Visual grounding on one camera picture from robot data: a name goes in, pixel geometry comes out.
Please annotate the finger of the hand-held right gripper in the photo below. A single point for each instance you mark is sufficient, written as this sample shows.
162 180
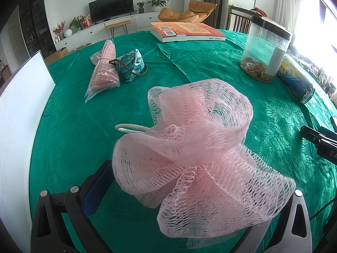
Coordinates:
312 135

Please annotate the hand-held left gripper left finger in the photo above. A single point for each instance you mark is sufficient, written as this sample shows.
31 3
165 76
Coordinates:
90 197

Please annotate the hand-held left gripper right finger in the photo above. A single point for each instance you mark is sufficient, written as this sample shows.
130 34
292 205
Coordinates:
285 229

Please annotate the pink mesh bath loofah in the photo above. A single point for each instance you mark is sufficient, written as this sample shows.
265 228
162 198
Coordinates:
200 152

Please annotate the blue yellow snack packet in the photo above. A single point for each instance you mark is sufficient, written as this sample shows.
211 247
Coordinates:
296 80

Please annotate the green tablecloth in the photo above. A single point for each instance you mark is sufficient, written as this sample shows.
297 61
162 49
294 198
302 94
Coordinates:
79 137

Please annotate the clear jar with black lid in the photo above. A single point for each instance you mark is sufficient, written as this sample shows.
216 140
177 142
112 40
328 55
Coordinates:
263 50

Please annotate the white board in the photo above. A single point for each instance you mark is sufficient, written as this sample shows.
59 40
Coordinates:
21 121

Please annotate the pink face mask packet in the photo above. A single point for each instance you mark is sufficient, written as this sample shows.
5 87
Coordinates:
104 71

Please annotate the white curtain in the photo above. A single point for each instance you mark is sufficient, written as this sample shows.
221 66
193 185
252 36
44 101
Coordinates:
289 0

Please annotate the wooden chair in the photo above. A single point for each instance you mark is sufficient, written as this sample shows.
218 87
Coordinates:
238 18

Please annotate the teal patterned pouch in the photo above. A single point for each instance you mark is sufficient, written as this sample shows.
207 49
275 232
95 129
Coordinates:
131 64

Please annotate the cardboard box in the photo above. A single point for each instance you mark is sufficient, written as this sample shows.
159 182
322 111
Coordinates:
56 55

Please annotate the orange book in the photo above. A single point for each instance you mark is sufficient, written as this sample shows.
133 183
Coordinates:
188 30

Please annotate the white vase with red flowers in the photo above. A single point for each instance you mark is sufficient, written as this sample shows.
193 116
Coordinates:
67 32

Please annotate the white television cabinet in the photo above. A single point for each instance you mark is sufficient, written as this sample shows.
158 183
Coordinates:
94 30

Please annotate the orange lounge chair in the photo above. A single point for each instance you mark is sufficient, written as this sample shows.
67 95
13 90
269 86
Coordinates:
194 10

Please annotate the wooden stool with metal legs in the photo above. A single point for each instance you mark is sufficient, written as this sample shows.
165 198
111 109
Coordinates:
117 24

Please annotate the bushy potted plant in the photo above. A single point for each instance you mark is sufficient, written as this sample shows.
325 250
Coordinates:
77 22

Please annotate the dark bookshelf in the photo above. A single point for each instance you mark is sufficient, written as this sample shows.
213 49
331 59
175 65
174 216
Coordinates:
39 21

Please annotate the black television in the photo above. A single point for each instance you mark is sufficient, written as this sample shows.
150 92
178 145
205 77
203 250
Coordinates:
110 6

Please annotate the small potted green plant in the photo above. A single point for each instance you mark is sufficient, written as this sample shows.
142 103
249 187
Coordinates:
141 7

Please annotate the large potted green plant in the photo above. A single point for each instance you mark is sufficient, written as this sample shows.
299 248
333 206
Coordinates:
156 2

